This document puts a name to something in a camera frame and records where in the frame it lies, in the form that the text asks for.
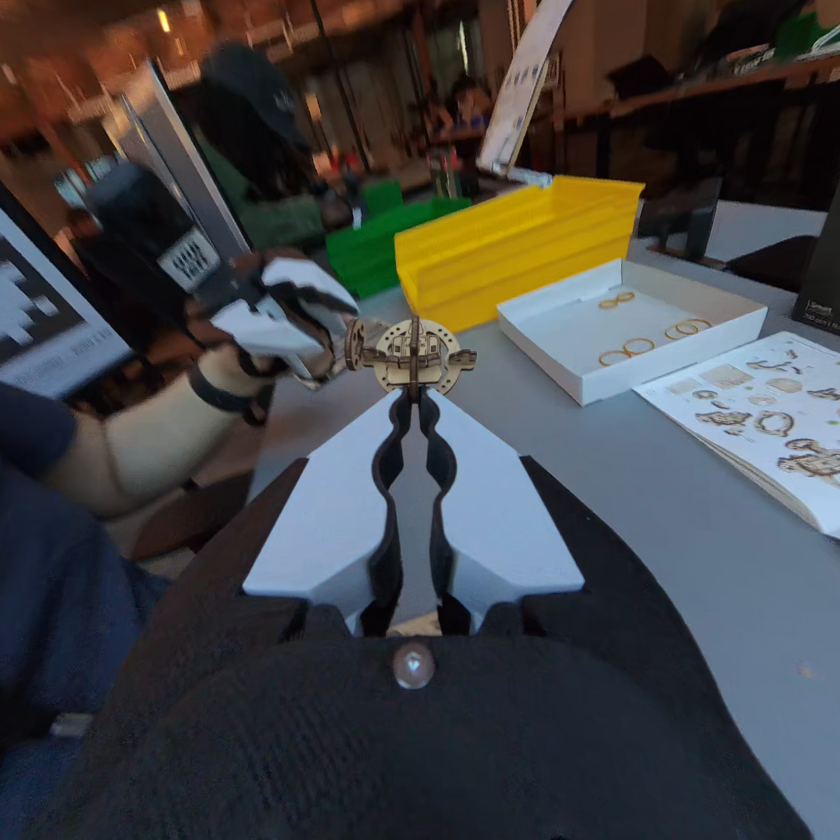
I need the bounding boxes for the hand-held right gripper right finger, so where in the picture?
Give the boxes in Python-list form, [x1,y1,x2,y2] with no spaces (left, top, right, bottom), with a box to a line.
[420,387,586,636]

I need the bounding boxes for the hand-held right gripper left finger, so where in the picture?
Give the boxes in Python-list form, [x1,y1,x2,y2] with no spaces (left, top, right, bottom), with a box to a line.
[241,387,421,636]

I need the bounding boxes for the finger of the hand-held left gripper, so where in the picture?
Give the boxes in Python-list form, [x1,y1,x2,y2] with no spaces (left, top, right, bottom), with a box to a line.
[209,298,332,383]
[261,256,361,317]

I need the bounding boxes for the wooden model axle assembly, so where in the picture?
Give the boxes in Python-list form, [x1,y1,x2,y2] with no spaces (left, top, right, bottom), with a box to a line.
[344,315,479,403]

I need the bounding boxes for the person's left forearm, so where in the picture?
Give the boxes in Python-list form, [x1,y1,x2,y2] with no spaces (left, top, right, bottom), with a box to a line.
[38,390,265,521]

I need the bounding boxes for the person's left hand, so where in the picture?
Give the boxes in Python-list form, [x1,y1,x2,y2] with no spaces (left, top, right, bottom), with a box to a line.
[190,318,336,411]

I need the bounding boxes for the green plastic bin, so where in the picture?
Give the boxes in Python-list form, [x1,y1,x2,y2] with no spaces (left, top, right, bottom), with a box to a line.
[325,180,473,300]

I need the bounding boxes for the grey panel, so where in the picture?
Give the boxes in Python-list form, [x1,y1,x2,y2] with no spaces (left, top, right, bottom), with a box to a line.
[121,58,256,265]

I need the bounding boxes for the black wristband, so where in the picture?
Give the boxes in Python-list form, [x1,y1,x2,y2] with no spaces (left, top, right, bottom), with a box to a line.
[188,364,267,425]

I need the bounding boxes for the black and white pattern board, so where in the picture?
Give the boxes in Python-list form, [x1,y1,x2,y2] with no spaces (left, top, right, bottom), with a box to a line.
[0,189,133,403]

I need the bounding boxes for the yellow plastic bin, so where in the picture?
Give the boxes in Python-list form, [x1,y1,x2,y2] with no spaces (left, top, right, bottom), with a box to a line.
[394,174,648,337]

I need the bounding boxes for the group of tan rings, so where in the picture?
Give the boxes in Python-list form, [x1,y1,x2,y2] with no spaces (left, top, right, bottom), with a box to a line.
[597,290,714,368]

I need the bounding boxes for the white cardboard box tray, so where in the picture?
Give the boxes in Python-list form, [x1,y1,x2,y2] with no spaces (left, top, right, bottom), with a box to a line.
[496,257,769,408]

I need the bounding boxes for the printed instruction booklet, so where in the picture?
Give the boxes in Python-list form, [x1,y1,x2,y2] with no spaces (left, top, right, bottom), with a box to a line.
[633,331,840,540]

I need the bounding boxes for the person's dark blue clothing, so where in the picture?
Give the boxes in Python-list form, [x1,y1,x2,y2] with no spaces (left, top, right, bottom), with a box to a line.
[0,382,173,840]

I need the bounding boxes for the white sign board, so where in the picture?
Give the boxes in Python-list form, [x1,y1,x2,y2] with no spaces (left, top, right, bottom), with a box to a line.
[476,0,573,177]

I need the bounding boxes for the black stand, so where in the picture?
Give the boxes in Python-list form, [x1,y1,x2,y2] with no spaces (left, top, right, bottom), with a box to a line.
[638,176,724,261]

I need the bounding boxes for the black box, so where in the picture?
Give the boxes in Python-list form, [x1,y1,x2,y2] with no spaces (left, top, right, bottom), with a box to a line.
[791,189,840,329]

